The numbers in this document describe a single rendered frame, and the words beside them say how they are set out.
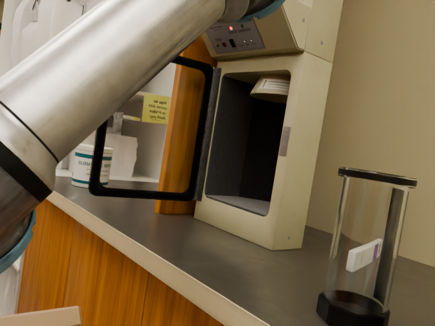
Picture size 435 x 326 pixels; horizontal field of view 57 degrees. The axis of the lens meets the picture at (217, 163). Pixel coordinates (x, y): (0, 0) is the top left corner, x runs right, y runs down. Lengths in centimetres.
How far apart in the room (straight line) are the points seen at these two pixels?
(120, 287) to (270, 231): 38
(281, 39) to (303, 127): 21
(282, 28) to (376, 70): 50
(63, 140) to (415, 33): 114
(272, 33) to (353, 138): 53
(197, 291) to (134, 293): 27
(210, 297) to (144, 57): 42
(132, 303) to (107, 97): 65
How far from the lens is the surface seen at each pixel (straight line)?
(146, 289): 90
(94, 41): 37
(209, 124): 117
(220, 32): 109
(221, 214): 110
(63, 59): 37
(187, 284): 72
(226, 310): 64
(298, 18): 96
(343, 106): 140
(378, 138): 131
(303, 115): 97
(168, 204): 120
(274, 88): 104
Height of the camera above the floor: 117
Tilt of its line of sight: 3 degrees down
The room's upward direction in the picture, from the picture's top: 9 degrees clockwise
